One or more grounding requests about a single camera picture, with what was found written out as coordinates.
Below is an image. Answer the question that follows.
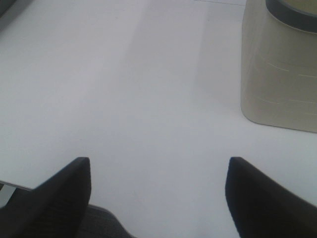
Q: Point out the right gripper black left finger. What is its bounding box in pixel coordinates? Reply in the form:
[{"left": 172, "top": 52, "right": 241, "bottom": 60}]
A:
[{"left": 0, "top": 157, "right": 91, "bottom": 238}]

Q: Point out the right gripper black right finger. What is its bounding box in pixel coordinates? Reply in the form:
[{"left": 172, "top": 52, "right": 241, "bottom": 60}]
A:
[{"left": 225, "top": 157, "right": 317, "bottom": 238}]

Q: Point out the dark navy towel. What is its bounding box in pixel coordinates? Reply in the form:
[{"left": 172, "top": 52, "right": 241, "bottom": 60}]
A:
[{"left": 77, "top": 204, "right": 134, "bottom": 238}]

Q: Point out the beige basket with grey rim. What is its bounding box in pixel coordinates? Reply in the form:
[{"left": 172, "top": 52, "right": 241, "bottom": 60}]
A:
[{"left": 241, "top": 0, "right": 317, "bottom": 132}]

